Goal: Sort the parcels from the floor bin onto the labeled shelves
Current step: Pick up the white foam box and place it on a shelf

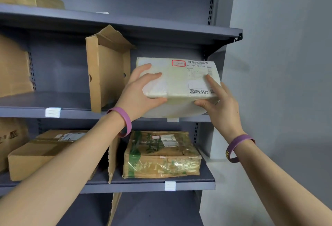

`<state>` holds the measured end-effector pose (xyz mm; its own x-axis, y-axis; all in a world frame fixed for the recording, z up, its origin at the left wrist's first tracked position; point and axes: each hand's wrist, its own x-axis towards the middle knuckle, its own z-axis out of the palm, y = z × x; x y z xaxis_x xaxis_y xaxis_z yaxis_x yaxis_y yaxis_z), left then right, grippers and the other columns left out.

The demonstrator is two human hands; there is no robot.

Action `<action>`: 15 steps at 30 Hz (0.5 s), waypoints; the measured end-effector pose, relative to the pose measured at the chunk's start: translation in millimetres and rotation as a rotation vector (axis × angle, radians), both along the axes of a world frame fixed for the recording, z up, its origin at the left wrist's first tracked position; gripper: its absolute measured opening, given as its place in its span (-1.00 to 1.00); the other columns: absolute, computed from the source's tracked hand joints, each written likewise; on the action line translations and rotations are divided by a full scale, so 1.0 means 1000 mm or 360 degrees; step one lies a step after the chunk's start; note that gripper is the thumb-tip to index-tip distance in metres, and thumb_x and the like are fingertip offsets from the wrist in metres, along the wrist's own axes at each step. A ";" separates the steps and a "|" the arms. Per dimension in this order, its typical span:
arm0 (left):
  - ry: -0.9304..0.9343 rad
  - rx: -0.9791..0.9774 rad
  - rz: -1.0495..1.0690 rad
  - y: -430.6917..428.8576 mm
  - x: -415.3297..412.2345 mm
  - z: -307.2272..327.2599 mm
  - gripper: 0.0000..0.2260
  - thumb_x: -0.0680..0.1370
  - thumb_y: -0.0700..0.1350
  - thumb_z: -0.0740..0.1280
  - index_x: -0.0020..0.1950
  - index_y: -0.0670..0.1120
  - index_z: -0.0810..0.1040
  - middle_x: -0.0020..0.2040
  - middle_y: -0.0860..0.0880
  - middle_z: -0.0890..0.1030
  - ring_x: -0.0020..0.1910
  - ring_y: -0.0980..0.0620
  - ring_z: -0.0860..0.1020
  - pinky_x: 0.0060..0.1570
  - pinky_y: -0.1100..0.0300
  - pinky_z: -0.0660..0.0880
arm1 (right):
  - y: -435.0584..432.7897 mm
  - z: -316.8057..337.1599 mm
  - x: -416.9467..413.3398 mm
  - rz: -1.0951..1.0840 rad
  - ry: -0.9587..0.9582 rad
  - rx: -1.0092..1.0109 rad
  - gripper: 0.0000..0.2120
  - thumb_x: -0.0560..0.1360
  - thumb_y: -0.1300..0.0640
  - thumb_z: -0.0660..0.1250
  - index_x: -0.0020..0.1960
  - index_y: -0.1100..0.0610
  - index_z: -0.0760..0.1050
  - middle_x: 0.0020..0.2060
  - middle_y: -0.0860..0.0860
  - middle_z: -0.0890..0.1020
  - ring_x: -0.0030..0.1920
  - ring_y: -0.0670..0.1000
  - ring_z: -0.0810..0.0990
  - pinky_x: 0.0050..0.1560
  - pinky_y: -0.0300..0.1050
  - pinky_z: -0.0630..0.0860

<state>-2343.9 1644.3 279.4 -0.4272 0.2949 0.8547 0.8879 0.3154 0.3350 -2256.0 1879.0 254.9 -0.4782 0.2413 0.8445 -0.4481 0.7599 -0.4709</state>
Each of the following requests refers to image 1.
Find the person's right hand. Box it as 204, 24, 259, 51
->
194, 74, 246, 144

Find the person's left hand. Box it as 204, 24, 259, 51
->
115, 63, 168, 123

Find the white plastic parcel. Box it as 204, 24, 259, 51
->
135, 57, 222, 119

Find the green tree printed parcel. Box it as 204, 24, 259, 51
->
122, 130, 203, 180

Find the grey metal shelving unit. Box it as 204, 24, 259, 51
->
0, 0, 243, 226

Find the plain brown cardboard parcel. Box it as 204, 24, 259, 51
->
8, 129, 99, 182

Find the person's left forearm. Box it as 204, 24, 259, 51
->
0, 114, 125, 226

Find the person's right forearm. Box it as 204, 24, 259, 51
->
232, 140, 332, 226

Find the purple wristband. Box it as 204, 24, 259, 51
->
106, 107, 132, 138
225, 134, 256, 163

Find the dark grey shelving unit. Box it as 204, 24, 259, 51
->
45, 107, 180, 192

